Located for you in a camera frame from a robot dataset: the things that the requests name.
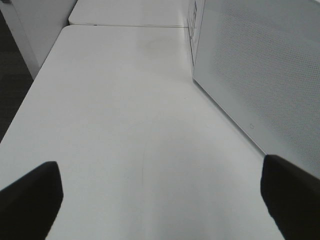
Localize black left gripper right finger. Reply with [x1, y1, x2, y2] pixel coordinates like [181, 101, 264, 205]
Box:
[260, 154, 320, 240]

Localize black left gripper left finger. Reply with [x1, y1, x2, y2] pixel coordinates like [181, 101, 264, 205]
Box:
[0, 161, 64, 240]

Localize white microwave door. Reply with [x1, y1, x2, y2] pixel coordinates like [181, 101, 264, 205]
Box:
[193, 0, 320, 177]

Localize white microwave oven body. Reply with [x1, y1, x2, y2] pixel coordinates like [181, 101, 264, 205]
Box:
[187, 0, 206, 66]

